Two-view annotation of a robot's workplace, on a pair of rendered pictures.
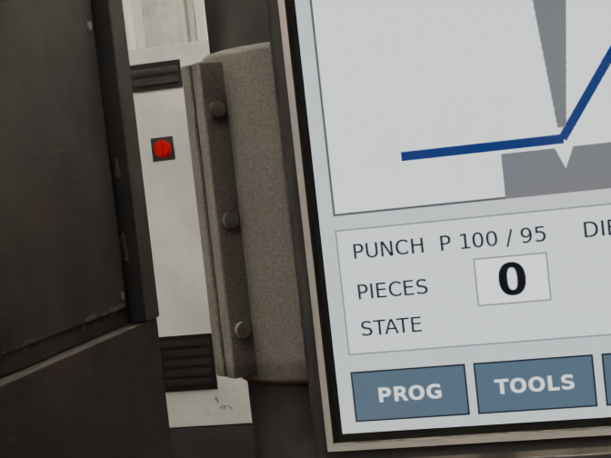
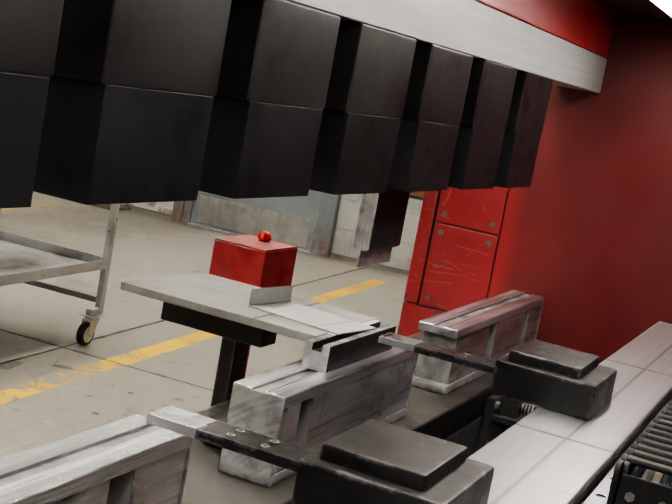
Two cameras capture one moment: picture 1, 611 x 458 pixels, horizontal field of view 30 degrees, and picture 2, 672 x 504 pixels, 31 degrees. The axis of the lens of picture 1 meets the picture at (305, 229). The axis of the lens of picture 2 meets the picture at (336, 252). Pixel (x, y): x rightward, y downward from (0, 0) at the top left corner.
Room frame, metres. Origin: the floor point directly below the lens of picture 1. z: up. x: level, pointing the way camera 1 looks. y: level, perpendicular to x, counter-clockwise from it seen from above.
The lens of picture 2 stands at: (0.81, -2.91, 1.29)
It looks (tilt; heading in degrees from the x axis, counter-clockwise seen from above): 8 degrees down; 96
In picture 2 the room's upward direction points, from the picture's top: 10 degrees clockwise
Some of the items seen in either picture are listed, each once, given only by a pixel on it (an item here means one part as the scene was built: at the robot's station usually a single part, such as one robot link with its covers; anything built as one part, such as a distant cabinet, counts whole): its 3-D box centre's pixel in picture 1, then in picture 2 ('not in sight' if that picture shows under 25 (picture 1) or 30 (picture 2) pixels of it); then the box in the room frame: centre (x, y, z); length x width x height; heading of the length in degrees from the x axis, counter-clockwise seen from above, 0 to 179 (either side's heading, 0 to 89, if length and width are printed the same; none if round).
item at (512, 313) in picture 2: not in sight; (483, 335); (0.86, -1.00, 0.92); 0.50 x 0.06 x 0.10; 74
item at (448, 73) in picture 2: not in sight; (407, 114); (0.71, -1.50, 1.26); 0.15 x 0.09 x 0.17; 74
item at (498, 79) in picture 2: not in sight; (460, 121); (0.77, -1.31, 1.26); 0.15 x 0.09 x 0.17; 74
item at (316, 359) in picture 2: not in sight; (351, 344); (0.70, -1.54, 0.99); 0.20 x 0.03 x 0.03; 74
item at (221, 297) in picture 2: not in sight; (250, 304); (0.56, -1.48, 1.00); 0.26 x 0.18 x 0.01; 164
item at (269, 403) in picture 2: not in sight; (330, 400); (0.69, -1.58, 0.92); 0.39 x 0.06 x 0.10; 74
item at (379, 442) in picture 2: not in sight; (305, 449); (0.72, -2.05, 1.01); 0.26 x 0.12 x 0.05; 164
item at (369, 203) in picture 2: not in sight; (380, 224); (0.70, -1.52, 1.13); 0.10 x 0.02 x 0.10; 74
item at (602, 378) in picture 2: not in sight; (491, 358); (0.86, -1.58, 1.01); 0.26 x 0.12 x 0.05; 164
